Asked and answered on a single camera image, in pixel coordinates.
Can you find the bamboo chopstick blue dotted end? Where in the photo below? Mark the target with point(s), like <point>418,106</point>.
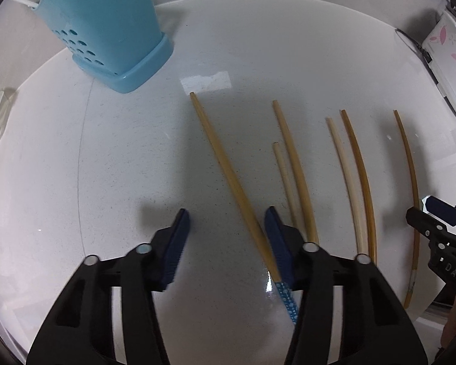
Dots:
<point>228,167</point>

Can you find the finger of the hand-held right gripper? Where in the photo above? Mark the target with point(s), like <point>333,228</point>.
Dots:
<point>440,207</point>
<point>425,224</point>

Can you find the blue plastic utensil holder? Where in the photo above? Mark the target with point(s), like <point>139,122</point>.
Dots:
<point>110,26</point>

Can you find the pale bamboo chopstick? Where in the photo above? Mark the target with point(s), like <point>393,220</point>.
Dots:
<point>347,175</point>

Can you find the brown bamboo chopstick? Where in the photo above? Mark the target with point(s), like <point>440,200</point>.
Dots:
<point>409,159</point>
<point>364,175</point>
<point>296,167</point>

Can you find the white floral rice cooker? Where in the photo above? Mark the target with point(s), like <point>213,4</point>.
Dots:
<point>448,53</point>

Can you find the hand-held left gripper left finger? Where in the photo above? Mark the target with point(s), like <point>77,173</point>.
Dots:
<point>176,247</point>

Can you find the bamboo chopstick translucent end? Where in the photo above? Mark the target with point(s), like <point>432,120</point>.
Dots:
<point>285,178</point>

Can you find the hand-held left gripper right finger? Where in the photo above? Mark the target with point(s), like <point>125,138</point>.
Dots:
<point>277,243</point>

